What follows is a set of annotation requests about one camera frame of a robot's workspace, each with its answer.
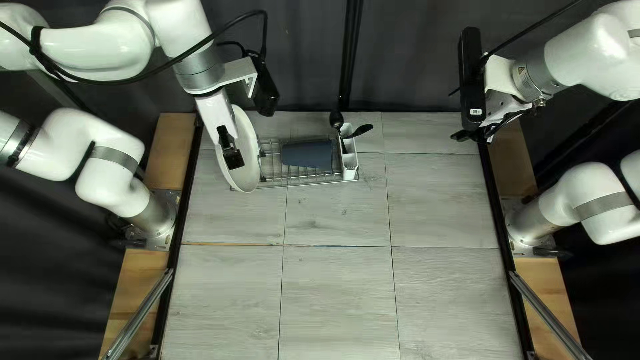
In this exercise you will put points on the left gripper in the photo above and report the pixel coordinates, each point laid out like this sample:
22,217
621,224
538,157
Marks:
215,110

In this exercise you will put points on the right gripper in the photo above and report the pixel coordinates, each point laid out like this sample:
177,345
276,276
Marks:
500,85

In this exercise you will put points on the pale plate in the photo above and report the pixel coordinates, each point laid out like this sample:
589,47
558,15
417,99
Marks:
250,165

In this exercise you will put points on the black spoon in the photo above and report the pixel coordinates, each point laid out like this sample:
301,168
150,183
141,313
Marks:
336,120

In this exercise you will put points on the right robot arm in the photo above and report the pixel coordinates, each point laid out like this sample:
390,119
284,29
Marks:
590,50

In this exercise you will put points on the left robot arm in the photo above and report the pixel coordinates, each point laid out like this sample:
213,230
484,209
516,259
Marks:
115,45

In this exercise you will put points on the dark blue cup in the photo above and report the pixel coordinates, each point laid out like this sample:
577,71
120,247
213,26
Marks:
307,154

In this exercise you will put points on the white cutlery holder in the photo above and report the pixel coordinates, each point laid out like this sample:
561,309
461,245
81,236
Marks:
350,160

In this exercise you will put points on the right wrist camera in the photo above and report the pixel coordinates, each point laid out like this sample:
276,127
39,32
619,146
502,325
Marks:
471,75

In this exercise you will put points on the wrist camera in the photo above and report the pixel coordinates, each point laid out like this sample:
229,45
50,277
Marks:
471,75
265,90

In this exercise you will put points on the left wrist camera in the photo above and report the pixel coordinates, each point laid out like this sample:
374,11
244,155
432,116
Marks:
265,90

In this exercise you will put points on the black frame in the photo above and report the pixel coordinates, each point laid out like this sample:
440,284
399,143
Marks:
351,50

